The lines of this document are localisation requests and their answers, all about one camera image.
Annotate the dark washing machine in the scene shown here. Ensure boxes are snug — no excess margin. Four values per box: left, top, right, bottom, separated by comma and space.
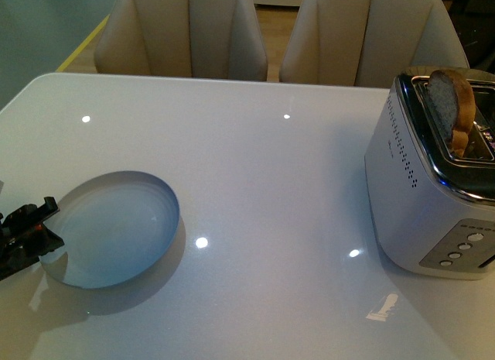
449, 0, 494, 69

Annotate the grey round plate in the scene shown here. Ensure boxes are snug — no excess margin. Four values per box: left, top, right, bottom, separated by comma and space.
40, 171, 179, 289

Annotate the beige right chair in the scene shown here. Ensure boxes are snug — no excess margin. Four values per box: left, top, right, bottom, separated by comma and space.
279, 0, 469, 88

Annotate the silver two-slot toaster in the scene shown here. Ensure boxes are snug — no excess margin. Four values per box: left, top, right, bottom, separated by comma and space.
364, 67, 494, 280

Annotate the torn tape on table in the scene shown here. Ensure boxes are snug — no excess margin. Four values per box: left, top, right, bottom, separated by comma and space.
366, 293, 398, 322

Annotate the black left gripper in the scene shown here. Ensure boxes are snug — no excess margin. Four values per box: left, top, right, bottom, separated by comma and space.
1, 197, 64, 279

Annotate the beige left chair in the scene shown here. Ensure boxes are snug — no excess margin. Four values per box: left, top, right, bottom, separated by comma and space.
94, 0, 268, 81

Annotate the beige chair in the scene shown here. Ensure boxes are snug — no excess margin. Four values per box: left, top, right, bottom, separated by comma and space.
94, 0, 268, 81
279, 0, 469, 88

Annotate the brown bread slice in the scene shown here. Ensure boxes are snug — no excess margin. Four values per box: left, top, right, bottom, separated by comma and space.
427, 69, 476, 158

